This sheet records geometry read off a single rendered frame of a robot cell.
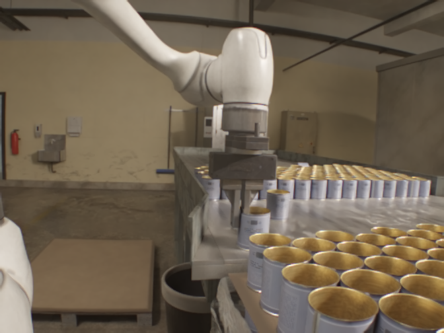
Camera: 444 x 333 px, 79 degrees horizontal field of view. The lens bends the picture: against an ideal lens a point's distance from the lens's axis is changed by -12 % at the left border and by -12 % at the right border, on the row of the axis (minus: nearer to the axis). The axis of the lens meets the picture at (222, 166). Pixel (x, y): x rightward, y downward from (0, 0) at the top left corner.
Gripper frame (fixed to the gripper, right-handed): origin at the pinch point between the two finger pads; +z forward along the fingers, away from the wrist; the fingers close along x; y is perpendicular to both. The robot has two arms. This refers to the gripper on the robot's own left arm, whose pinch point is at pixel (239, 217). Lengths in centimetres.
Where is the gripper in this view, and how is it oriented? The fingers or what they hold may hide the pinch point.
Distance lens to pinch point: 63.3
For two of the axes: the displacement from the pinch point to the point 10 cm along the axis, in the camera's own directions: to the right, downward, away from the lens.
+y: -1.9, -1.1, 9.7
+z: -0.4, 9.9, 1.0
